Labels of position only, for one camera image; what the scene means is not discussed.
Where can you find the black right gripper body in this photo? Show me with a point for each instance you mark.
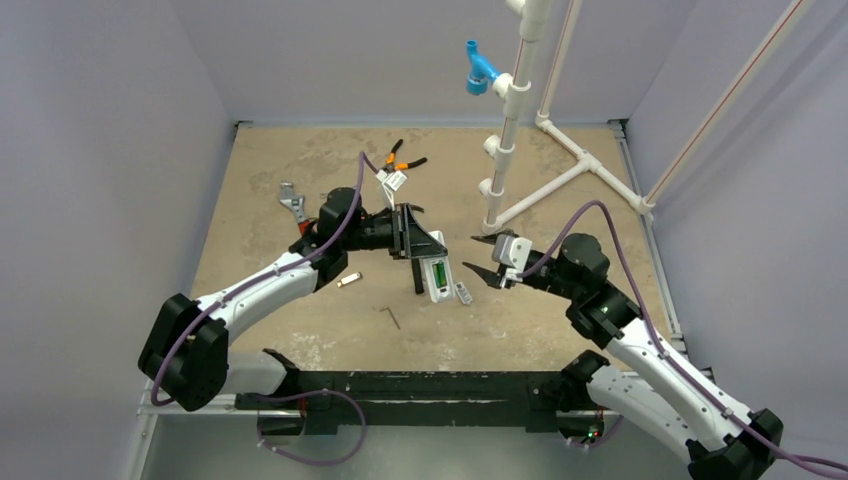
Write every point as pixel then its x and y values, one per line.
pixel 542 278

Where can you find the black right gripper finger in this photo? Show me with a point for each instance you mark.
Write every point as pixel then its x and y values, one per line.
pixel 498 238
pixel 492 278

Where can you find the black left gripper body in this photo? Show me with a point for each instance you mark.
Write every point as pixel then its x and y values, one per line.
pixel 388 233

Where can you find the green battery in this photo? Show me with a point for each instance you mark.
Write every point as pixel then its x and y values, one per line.
pixel 439 275

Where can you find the white remote battery cover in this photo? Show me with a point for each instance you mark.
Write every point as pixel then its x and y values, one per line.
pixel 463 293

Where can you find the white air conditioner remote control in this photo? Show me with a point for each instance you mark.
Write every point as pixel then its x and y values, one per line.
pixel 437 295

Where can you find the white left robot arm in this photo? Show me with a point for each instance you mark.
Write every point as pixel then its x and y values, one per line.
pixel 187 353

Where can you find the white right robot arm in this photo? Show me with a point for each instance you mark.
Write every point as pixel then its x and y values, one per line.
pixel 636 372

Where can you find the silver white battery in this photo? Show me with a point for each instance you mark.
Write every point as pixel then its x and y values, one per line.
pixel 348 279

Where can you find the orange black pliers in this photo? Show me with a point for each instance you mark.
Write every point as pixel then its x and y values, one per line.
pixel 392 165

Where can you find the dark hex key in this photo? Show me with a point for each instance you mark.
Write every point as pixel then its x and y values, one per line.
pixel 389 312

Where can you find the blue pipe fitting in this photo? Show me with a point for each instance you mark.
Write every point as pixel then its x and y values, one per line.
pixel 482 73

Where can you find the claw hammer black handle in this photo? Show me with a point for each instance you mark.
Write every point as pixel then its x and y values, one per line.
pixel 418 280

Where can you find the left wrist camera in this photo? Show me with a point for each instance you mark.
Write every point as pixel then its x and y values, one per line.
pixel 389 184

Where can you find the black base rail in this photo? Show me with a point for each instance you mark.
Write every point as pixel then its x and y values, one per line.
pixel 530 400

